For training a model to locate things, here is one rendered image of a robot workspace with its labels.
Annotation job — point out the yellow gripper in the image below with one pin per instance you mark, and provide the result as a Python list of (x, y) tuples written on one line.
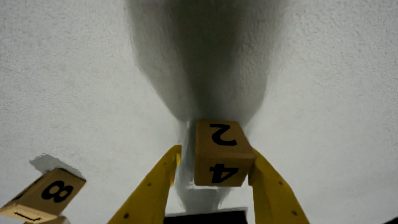
[(274, 200)]

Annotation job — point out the brown cube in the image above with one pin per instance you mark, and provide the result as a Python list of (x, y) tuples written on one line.
[(45, 198), (223, 154)]

